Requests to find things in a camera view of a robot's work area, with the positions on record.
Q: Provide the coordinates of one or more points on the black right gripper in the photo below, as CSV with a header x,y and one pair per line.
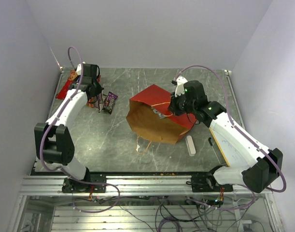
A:
x,y
173,106

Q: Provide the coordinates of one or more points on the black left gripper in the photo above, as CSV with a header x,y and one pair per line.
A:
x,y
99,89

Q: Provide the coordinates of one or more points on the purple candy packet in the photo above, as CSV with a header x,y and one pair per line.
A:
x,y
109,102

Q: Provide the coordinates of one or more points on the red cookie snack bag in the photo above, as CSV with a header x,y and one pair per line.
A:
x,y
73,76

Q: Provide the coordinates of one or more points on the red paper bag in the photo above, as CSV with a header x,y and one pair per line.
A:
x,y
151,120

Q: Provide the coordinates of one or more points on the purple M&M's packet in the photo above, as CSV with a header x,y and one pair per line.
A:
x,y
101,98

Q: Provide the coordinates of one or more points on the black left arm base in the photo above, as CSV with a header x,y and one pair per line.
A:
x,y
72,186

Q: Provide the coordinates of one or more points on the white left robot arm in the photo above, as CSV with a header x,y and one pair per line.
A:
x,y
54,145

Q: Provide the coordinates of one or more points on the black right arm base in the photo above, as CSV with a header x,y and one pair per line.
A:
x,y
205,182

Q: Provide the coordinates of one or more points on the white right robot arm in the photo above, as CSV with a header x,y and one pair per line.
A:
x,y
249,162

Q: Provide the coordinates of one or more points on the white eraser block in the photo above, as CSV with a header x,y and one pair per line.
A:
x,y
190,145

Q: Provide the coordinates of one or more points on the black marker pen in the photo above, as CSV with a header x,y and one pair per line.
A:
x,y
211,144

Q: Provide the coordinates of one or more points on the small whiteboard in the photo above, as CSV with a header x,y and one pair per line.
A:
x,y
232,157

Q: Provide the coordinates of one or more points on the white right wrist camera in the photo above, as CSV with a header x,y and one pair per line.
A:
x,y
180,81

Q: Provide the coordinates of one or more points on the aluminium frame rail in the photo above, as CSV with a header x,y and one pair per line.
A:
x,y
128,186

